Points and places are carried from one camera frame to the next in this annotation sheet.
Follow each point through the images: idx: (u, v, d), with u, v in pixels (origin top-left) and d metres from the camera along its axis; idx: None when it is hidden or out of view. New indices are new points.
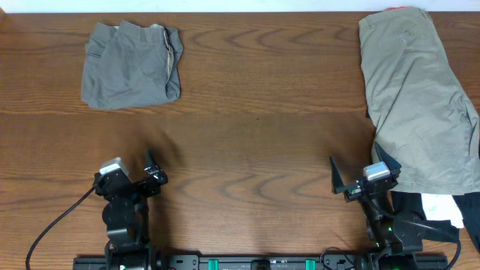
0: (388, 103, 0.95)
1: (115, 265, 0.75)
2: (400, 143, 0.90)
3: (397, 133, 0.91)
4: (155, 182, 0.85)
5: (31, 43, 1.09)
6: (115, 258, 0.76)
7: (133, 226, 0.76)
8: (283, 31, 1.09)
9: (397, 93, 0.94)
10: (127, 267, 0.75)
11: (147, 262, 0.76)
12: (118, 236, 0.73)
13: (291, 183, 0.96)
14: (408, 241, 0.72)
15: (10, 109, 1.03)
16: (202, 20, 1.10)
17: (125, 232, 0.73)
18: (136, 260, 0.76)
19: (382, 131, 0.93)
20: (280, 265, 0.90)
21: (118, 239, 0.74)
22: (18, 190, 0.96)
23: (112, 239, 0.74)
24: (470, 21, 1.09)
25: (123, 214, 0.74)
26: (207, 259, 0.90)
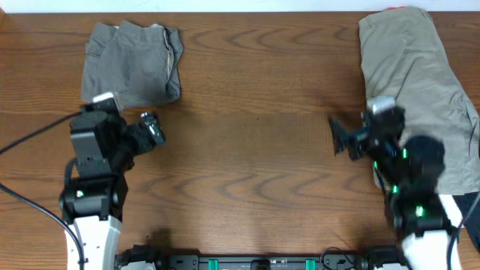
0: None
1: (72, 192, 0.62)
2: None
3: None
4: (148, 136, 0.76)
5: (31, 43, 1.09)
6: (73, 183, 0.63)
7: (105, 138, 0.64)
8: (283, 31, 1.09)
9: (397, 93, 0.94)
10: (85, 194, 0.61)
11: (111, 190, 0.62)
12: (83, 145, 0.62)
13: (291, 183, 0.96)
14: (427, 166, 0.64)
15: (10, 109, 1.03)
16: (202, 20, 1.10)
17: (94, 137, 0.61)
18: (102, 182, 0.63)
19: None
20: (280, 265, 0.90)
21: (85, 148, 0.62)
22: (19, 190, 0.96)
23: (78, 148, 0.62)
24: (469, 20, 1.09)
25: (94, 120, 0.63)
26: (207, 259, 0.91)
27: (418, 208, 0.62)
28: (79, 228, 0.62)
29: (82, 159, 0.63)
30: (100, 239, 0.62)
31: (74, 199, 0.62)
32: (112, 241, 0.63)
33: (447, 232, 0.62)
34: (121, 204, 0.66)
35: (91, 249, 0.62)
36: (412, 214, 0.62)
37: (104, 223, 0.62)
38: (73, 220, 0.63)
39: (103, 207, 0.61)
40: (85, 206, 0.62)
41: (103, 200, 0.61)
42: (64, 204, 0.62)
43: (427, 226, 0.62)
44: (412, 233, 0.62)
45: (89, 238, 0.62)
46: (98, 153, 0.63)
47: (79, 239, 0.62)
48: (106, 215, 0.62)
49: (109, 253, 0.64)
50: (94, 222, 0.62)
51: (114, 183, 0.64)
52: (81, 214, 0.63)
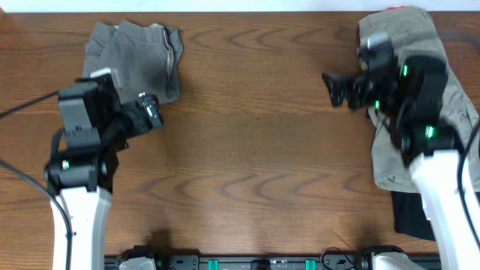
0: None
1: (56, 163, 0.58)
2: None
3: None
4: (144, 117, 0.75)
5: (30, 43, 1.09)
6: (59, 154, 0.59)
7: (94, 104, 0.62)
8: (283, 31, 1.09)
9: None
10: (71, 165, 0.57)
11: (99, 160, 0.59)
12: (72, 110, 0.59)
13: (291, 183, 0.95)
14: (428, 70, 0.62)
15: (10, 109, 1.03)
16: (202, 19, 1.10)
17: (81, 103, 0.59)
18: (89, 152, 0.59)
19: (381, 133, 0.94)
20: (280, 265, 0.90)
21: (71, 115, 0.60)
22: (19, 190, 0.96)
23: (64, 116, 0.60)
24: (470, 20, 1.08)
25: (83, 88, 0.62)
26: (207, 259, 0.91)
27: (428, 129, 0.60)
28: (66, 199, 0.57)
29: (70, 128, 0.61)
30: (90, 214, 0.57)
31: (59, 170, 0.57)
32: (101, 215, 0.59)
33: (458, 151, 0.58)
34: (110, 178, 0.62)
35: (81, 223, 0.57)
36: (422, 133, 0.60)
37: (94, 196, 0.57)
38: (59, 192, 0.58)
39: (91, 178, 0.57)
40: (71, 178, 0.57)
41: (91, 171, 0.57)
42: (49, 176, 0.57)
43: (439, 147, 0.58)
44: (421, 152, 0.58)
45: (78, 211, 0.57)
46: (86, 121, 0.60)
47: (67, 211, 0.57)
48: (94, 187, 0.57)
49: (100, 229, 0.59)
50: (81, 195, 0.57)
51: (102, 153, 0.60)
52: (67, 187, 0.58)
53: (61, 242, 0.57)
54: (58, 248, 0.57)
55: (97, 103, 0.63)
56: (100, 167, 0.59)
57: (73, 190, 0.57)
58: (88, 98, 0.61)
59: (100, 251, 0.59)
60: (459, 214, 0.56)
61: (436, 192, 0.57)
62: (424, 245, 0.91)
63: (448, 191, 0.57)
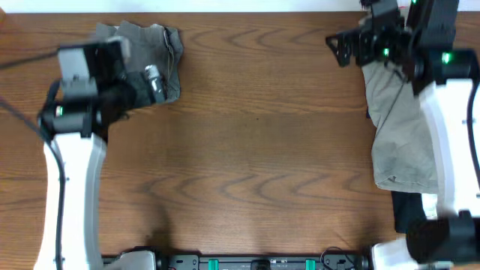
0: (388, 103, 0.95)
1: (51, 110, 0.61)
2: (400, 142, 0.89)
3: (396, 133, 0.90)
4: None
5: (30, 43, 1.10)
6: (55, 103, 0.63)
7: (95, 58, 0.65)
8: (282, 31, 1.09)
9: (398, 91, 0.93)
10: (65, 112, 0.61)
11: (93, 109, 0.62)
12: (70, 61, 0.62)
13: (290, 183, 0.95)
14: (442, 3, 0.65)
15: (10, 109, 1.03)
16: (202, 20, 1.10)
17: (81, 55, 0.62)
18: (85, 100, 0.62)
19: (381, 133, 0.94)
20: (280, 265, 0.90)
21: (70, 66, 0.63)
22: (18, 190, 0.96)
23: (63, 67, 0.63)
24: (469, 21, 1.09)
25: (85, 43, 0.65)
26: (207, 259, 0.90)
27: (444, 52, 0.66)
28: (59, 145, 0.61)
29: (67, 78, 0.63)
30: (83, 160, 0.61)
31: (53, 117, 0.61)
32: (94, 165, 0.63)
33: (472, 80, 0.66)
34: (103, 130, 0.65)
35: (72, 167, 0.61)
36: (440, 58, 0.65)
37: (88, 142, 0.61)
38: (53, 138, 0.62)
39: (85, 124, 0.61)
40: (66, 124, 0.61)
41: (85, 118, 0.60)
42: (43, 122, 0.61)
43: (453, 68, 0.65)
44: (434, 80, 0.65)
45: (71, 156, 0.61)
46: (85, 72, 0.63)
47: (60, 157, 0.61)
48: (89, 133, 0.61)
49: (92, 176, 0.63)
50: (74, 141, 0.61)
51: (99, 101, 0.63)
52: (61, 133, 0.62)
53: (53, 186, 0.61)
54: (52, 191, 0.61)
55: (97, 58, 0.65)
56: (94, 116, 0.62)
57: (67, 136, 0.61)
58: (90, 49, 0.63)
59: (93, 197, 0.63)
60: (462, 145, 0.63)
61: (444, 119, 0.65)
62: None
63: (457, 127, 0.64)
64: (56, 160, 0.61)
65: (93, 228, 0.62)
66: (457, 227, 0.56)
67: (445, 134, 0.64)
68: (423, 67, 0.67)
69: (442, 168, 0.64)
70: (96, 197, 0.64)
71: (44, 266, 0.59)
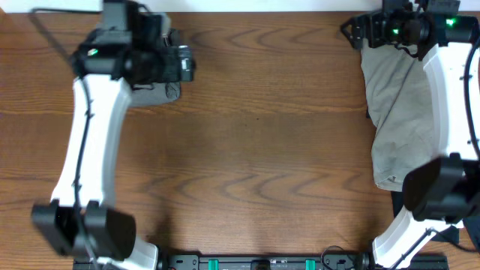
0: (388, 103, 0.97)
1: (85, 51, 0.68)
2: (400, 143, 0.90)
3: (396, 134, 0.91)
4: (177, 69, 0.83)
5: (30, 42, 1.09)
6: (89, 46, 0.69)
7: (133, 18, 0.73)
8: (282, 31, 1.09)
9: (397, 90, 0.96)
10: (97, 54, 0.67)
11: (124, 56, 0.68)
12: (112, 13, 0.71)
13: (290, 183, 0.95)
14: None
15: (10, 108, 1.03)
16: (202, 19, 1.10)
17: (122, 7, 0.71)
18: (117, 48, 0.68)
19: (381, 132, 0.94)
20: (280, 265, 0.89)
21: (110, 16, 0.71)
22: (18, 190, 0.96)
23: (104, 16, 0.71)
24: None
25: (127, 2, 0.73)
26: (207, 259, 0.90)
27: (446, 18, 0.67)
28: (89, 83, 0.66)
29: (106, 28, 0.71)
30: (109, 100, 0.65)
31: (87, 56, 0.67)
32: (118, 109, 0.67)
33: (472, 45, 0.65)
34: (130, 79, 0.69)
35: (99, 104, 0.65)
36: (441, 21, 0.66)
37: (115, 84, 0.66)
38: (85, 76, 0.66)
39: (115, 67, 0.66)
40: (97, 66, 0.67)
41: (116, 61, 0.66)
42: (77, 60, 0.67)
43: (457, 31, 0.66)
44: (436, 42, 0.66)
45: (99, 93, 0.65)
46: (122, 25, 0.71)
47: (88, 93, 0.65)
48: (118, 76, 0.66)
49: (116, 118, 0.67)
50: (104, 80, 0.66)
51: (131, 50, 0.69)
52: (92, 73, 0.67)
53: (79, 121, 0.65)
54: (78, 125, 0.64)
55: (135, 18, 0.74)
56: (125, 62, 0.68)
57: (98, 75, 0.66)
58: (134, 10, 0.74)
59: (114, 137, 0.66)
60: (458, 95, 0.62)
61: (444, 72, 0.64)
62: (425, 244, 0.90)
63: (454, 82, 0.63)
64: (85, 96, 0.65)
65: (110, 163, 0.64)
66: (448, 166, 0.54)
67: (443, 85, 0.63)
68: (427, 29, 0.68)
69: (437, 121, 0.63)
70: (115, 139, 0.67)
71: (63, 190, 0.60)
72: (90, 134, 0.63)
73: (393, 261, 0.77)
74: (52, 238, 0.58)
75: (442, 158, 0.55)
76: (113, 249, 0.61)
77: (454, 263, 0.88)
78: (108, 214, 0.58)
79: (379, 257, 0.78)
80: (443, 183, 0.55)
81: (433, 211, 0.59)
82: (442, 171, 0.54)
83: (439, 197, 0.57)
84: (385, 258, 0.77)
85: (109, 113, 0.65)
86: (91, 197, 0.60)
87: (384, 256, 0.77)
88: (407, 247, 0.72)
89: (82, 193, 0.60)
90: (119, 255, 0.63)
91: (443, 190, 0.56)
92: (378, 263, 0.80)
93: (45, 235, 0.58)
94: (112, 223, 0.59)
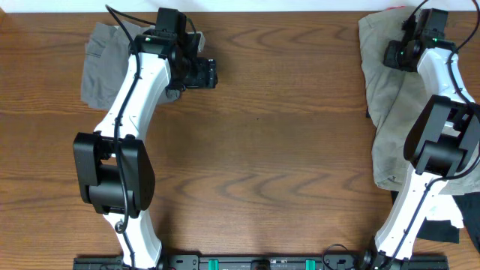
0: (388, 103, 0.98)
1: (142, 37, 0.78)
2: (400, 143, 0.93)
3: (397, 134, 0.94)
4: (205, 78, 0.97)
5: (30, 42, 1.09)
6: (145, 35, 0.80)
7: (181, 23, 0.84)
8: (282, 31, 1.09)
9: (397, 89, 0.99)
10: (152, 40, 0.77)
11: (171, 49, 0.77)
12: (166, 16, 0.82)
13: (290, 183, 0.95)
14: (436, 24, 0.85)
15: (10, 108, 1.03)
16: (202, 20, 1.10)
17: (176, 14, 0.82)
18: (164, 39, 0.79)
19: (380, 131, 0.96)
20: (280, 265, 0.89)
21: (166, 19, 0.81)
22: (18, 189, 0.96)
23: (160, 17, 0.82)
24: (471, 20, 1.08)
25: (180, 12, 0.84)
26: (207, 259, 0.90)
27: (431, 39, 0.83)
28: (143, 58, 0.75)
29: (157, 28, 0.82)
30: (155, 70, 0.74)
31: (143, 40, 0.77)
32: (157, 84, 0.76)
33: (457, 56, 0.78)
34: (172, 68, 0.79)
35: (147, 73, 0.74)
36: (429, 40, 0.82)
37: (162, 61, 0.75)
38: (139, 52, 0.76)
39: (163, 53, 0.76)
40: (148, 51, 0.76)
41: (164, 48, 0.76)
42: (136, 40, 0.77)
43: (439, 46, 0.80)
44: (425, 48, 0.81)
45: (147, 65, 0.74)
46: (172, 28, 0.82)
47: (140, 63, 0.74)
48: (165, 56, 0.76)
49: (154, 93, 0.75)
50: (154, 58, 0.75)
51: (175, 44, 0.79)
52: (145, 52, 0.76)
53: (128, 81, 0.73)
54: (126, 85, 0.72)
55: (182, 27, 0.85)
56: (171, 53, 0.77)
57: (150, 55, 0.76)
58: (184, 17, 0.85)
59: (151, 103, 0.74)
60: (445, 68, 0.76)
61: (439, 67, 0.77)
62: (424, 245, 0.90)
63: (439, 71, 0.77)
64: (138, 61, 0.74)
65: (145, 124, 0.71)
66: (441, 103, 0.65)
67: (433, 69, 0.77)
68: (419, 46, 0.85)
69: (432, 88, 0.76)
70: (150, 110, 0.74)
71: (106, 126, 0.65)
72: (132, 98, 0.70)
73: (396, 244, 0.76)
74: (83, 169, 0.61)
75: (436, 97, 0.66)
76: (136, 191, 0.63)
77: (455, 264, 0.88)
78: (141, 147, 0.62)
79: (382, 242, 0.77)
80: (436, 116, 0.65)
81: (430, 154, 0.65)
82: (436, 106, 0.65)
83: (436, 134, 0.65)
84: (389, 241, 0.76)
85: (153, 83, 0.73)
86: (128, 133, 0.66)
87: (387, 238, 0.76)
88: (408, 220, 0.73)
89: (122, 130, 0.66)
90: (138, 206, 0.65)
91: (438, 127, 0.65)
92: (380, 250, 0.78)
93: (79, 164, 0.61)
94: (142, 161, 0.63)
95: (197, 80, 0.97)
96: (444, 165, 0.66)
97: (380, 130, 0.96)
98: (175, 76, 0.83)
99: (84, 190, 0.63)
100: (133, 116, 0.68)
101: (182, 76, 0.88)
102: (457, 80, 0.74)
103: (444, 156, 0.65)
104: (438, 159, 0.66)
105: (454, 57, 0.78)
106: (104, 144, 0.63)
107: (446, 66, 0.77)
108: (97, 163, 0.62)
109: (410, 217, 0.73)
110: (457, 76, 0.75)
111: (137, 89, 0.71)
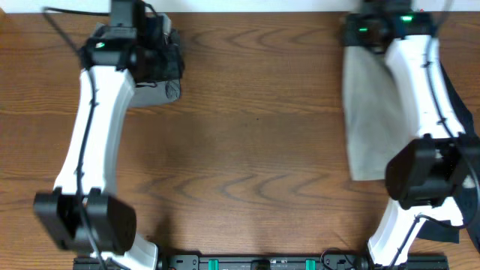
0: (356, 106, 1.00)
1: (92, 45, 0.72)
2: (370, 141, 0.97)
3: (366, 132, 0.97)
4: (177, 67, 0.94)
5: (31, 42, 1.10)
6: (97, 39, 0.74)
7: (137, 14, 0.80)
8: (282, 31, 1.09)
9: (372, 91, 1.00)
10: (104, 47, 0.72)
11: (128, 51, 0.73)
12: (121, 10, 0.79)
13: (291, 183, 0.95)
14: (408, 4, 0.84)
15: (10, 108, 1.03)
16: (203, 20, 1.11)
17: (131, 5, 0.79)
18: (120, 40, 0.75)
19: (356, 131, 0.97)
20: (280, 265, 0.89)
21: (121, 14, 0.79)
22: (18, 189, 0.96)
23: (115, 14, 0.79)
24: None
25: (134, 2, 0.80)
26: (207, 259, 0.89)
27: (405, 16, 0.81)
28: (97, 75, 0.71)
29: (113, 25, 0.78)
30: (114, 88, 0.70)
31: (94, 49, 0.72)
32: (121, 97, 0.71)
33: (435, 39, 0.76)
34: (134, 73, 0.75)
35: (103, 97, 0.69)
36: (398, 16, 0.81)
37: (120, 75, 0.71)
38: (91, 67, 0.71)
39: (121, 59, 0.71)
40: (102, 58, 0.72)
41: (121, 55, 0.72)
42: (85, 52, 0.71)
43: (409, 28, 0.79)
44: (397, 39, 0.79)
45: (104, 85, 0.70)
46: (129, 21, 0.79)
47: (94, 84, 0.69)
48: (123, 67, 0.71)
49: (118, 110, 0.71)
50: (111, 75, 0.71)
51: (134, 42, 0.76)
52: (98, 65, 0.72)
53: (84, 109, 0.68)
54: (81, 115, 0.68)
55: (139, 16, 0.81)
56: (130, 56, 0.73)
57: (106, 68, 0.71)
58: (142, 7, 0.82)
59: (116, 126, 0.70)
60: (426, 85, 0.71)
61: (413, 73, 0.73)
62: (424, 244, 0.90)
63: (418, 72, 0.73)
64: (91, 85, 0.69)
65: (112, 150, 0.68)
66: (424, 151, 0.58)
67: (406, 68, 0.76)
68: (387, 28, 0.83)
69: (412, 106, 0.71)
70: (116, 133, 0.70)
71: (65, 178, 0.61)
72: (93, 127, 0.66)
73: (390, 259, 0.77)
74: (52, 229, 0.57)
75: (418, 143, 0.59)
76: (115, 241, 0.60)
77: (454, 263, 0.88)
78: (109, 202, 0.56)
79: (376, 256, 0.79)
80: (423, 165, 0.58)
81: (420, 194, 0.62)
82: (419, 157, 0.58)
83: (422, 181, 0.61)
84: (383, 256, 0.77)
85: (112, 103, 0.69)
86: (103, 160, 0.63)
87: (380, 254, 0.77)
88: (400, 241, 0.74)
89: (85, 178, 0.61)
90: (121, 249, 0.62)
91: (424, 175, 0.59)
92: (376, 262, 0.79)
93: (46, 226, 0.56)
94: (113, 211, 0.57)
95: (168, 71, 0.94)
96: (433, 196, 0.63)
97: (356, 131, 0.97)
98: (142, 75, 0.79)
99: (60, 244, 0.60)
100: (97, 157, 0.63)
101: (150, 72, 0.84)
102: (436, 94, 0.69)
103: (436, 193, 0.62)
104: (427, 194, 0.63)
105: (431, 58, 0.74)
106: (67, 202, 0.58)
107: (425, 70, 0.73)
108: (66, 223, 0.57)
109: (402, 238, 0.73)
110: (439, 97, 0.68)
111: (96, 118, 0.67)
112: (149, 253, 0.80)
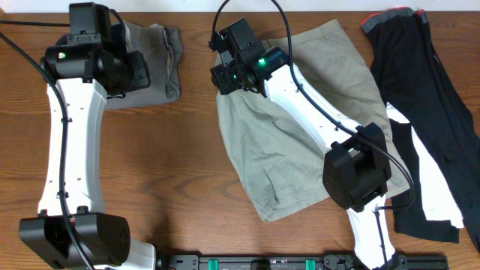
0: (238, 146, 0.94)
1: (53, 54, 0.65)
2: (268, 181, 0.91)
3: (272, 172, 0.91)
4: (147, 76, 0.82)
5: (31, 42, 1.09)
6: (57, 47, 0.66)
7: (102, 18, 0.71)
8: (283, 31, 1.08)
9: (277, 127, 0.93)
10: (67, 55, 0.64)
11: (95, 56, 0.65)
12: (81, 13, 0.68)
13: None
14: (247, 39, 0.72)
15: (10, 109, 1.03)
16: (202, 19, 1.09)
17: (93, 9, 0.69)
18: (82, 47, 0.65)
19: (256, 171, 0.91)
20: (280, 265, 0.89)
21: (81, 19, 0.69)
22: (18, 189, 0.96)
23: (75, 19, 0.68)
24: (470, 21, 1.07)
25: (94, 4, 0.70)
26: (207, 259, 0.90)
27: (259, 58, 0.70)
28: (64, 88, 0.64)
29: (75, 32, 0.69)
30: (86, 99, 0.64)
31: (56, 60, 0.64)
32: (95, 108, 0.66)
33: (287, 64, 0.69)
34: (103, 80, 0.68)
35: (75, 110, 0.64)
36: (256, 63, 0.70)
37: (89, 85, 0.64)
38: (57, 82, 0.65)
39: (87, 67, 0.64)
40: (67, 70, 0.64)
41: (87, 62, 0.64)
42: (47, 64, 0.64)
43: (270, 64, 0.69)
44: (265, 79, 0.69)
45: (74, 99, 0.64)
46: (91, 26, 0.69)
47: (63, 99, 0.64)
48: (91, 77, 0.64)
49: (95, 120, 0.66)
50: (78, 87, 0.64)
51: (100, 49, 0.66)
52: (63, 78, 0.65)
53: (56, 125, 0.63)
54: (54, 130, 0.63)
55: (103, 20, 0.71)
56: (97, 62, 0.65)
57: (72, 79, 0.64)
58: (104, 10, 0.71)
59: (95, 136, 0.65)
60: (306, 106, 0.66)
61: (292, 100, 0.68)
62: (425, 244, 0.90)
63: (293, 97, 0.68)
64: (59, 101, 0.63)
65: (94, 161, 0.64)
66: (337, 157, 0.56)
67: (286, 100, 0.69)
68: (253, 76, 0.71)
69: (307, 128, 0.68)
70: (96, 142, 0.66)
71: (49, 199, 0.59)
72: (68, 142, 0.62)
73: (381, 260, 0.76)
74: (46, 252, 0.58)
75: (330, 155, 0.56)
76: (110, 255, 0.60)
77: (454, 263, 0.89)
78: (100, 219, 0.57)
79: (368, 262, 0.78)
80: (346, 170, 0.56)
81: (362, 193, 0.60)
82: (339, 166, 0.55)
83: (357, 183, 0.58)
84: (374, 259, 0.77)
85: (85, 116, 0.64)
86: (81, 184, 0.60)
87: (369, 257, 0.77)
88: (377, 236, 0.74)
89: (69, 202, 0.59)
90: (118, 260, 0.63)
91: (354, 177, 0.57)
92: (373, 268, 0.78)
93: (37, 250, 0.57)
94: (103, 226, 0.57)
95: (135, 81, 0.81)
96: (376, 187, 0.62)
97: (250, 173, 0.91)
98: (111, 85, 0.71)
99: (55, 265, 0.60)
100: (78, 179, 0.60)
101: (124, 80, 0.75)
102: (322, 106, 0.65)
103: (373, 187, 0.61)
104: (367, 191, 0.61)
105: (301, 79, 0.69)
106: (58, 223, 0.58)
107: (298, 94, 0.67)
108: (58, 244, 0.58)
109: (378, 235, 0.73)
110: (325, 109, 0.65)
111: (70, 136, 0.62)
112: (148, 252, 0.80)
